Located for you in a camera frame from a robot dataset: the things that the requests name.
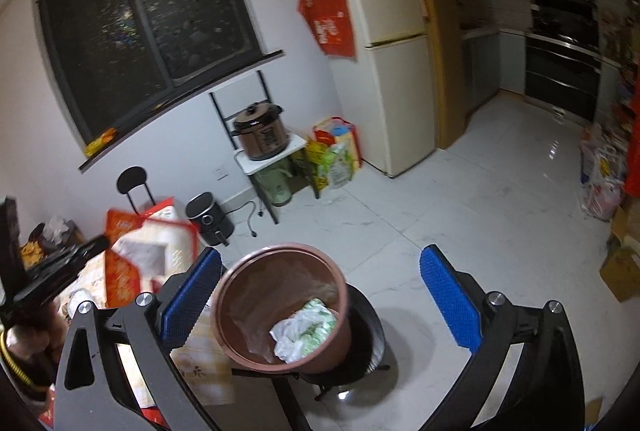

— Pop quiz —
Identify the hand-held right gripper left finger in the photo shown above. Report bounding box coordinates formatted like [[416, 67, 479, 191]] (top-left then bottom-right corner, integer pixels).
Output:
[[52, 247, 223, 431]]

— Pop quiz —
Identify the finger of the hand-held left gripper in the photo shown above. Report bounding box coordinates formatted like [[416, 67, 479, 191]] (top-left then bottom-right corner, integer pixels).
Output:
[[12, 236, 110, 312]]

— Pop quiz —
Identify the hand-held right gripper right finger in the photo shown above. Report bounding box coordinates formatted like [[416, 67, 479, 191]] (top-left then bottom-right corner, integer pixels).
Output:
[[415, 245, 586, 431]]

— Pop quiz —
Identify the brown trash bin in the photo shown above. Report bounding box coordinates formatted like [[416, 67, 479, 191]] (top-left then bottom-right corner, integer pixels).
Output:
[[214, 242, 352, 373]]

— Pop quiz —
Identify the red white snack bag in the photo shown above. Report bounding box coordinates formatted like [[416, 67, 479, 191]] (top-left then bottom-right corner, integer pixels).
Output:
[[106, 208, 200, 307]]

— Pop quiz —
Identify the person's left hand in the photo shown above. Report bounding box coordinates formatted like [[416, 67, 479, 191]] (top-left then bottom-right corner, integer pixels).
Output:
[[7, 303, 65, 382]]

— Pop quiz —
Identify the yellow cloth bag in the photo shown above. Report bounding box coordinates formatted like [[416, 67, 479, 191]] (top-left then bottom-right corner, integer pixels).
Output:
[[20, 223, 51, 269]]

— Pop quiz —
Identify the crumpled clear plastic bag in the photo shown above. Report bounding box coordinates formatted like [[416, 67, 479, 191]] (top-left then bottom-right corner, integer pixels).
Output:
[[42, 215, 77, 246]]

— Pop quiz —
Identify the black air fryer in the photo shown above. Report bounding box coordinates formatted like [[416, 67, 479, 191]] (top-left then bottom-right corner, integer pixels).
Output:
[[186, 192, 235, 247]]

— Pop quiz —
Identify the black round stool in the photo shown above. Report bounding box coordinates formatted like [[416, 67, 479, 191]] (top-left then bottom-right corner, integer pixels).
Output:
[[295, 283, 393, 404]]

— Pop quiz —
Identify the white crumpled paper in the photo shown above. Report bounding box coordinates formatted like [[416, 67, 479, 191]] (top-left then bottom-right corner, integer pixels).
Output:
[[270, 311, 321, 364]]

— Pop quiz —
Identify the black chair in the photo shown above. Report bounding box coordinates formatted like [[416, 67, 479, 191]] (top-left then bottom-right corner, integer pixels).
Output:
[[116, 166, 153, 212]]

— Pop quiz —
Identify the green white packet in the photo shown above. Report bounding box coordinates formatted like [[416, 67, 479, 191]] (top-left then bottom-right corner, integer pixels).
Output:
[[295, 297, 341, 357]]

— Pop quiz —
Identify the yellow snack packet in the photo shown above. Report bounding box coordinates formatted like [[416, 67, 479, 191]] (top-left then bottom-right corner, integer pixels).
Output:
[[84, 128, 118, 156]]

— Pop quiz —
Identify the pale green kettle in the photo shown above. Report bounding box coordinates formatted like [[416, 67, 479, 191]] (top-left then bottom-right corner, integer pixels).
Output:
[[261, 167, 293, 206]]

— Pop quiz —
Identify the cardboard box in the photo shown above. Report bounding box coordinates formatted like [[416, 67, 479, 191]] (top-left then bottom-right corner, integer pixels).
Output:
[[599, 206, 640, 303]]

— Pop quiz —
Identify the brown pressure cooker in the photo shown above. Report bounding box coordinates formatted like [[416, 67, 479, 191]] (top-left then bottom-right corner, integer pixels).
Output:
[[232, 102, 291, 162]]

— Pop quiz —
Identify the yellow green bag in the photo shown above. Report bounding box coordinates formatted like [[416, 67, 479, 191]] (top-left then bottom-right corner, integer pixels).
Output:
[[305, 140, 357, 190]]

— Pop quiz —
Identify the black metal shelf rack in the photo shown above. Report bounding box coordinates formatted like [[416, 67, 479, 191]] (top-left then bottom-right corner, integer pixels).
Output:
[[209, 70, 321, 226]]

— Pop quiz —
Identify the pile of plastic bags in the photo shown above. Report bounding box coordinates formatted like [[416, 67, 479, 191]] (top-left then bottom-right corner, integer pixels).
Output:
[[579, 123, 628, 222]]

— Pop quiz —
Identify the red shopping bag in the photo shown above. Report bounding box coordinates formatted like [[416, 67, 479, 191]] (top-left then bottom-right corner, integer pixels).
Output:
[[313, 116, 362, 172]]

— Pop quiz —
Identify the cream refrigerator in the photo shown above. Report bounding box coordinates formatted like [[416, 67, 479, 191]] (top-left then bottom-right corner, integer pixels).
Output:
[[327, 0, 438, 178]]

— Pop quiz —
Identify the dark window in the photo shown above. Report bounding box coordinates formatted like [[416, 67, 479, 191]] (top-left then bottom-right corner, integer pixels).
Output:
[[34, 0, 285, 172]]

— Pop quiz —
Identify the black built-in oven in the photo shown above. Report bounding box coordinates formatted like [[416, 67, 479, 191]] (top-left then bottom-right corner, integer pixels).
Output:
[[524, 0, 602, 124]]

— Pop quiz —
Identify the red printed cloth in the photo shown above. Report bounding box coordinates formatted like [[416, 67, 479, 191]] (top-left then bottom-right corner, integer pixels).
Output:
[[298, 0, 357, 59]]

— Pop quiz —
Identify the black power cable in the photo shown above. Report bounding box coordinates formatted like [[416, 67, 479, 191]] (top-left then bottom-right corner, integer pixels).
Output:
[[227, 201, 265, 239]]

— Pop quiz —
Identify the yellow cable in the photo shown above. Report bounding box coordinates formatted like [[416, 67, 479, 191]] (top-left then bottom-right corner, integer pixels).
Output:
[[0, 328, 32, 393]]

